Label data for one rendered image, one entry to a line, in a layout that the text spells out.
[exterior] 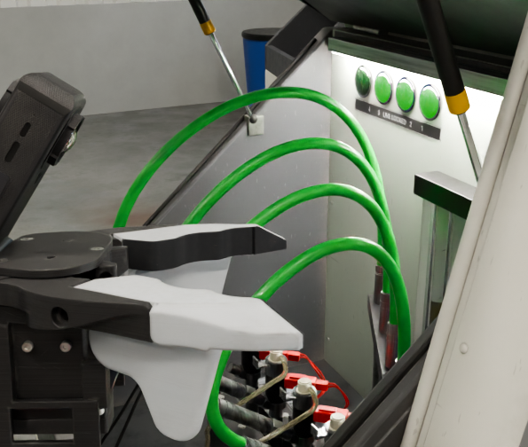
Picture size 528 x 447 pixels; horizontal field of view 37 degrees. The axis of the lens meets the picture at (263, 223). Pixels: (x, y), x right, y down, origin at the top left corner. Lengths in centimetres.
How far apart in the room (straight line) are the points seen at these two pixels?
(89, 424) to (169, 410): 5
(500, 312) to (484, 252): 5
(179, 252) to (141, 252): 2
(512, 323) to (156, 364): 40
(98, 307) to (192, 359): 4
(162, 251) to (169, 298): 10
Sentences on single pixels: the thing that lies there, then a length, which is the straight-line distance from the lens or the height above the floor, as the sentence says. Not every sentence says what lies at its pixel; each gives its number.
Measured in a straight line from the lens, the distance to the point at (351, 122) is 104.
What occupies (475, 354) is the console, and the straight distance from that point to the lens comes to 70.
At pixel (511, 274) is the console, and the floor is 134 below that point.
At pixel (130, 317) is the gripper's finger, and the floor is 147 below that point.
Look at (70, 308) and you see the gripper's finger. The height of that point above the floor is 147.
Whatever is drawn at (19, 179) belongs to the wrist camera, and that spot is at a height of 150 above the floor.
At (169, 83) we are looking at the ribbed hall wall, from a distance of 793.
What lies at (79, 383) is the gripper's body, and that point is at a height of 142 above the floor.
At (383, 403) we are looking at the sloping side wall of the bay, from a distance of 78.
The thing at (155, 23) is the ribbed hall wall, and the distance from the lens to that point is 781.
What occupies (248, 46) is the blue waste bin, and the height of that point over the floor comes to 66.
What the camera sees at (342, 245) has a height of 131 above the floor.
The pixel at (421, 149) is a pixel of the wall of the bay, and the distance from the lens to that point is 116.
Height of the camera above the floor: 160
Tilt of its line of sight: 20 degrees down
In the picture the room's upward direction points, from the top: straight up
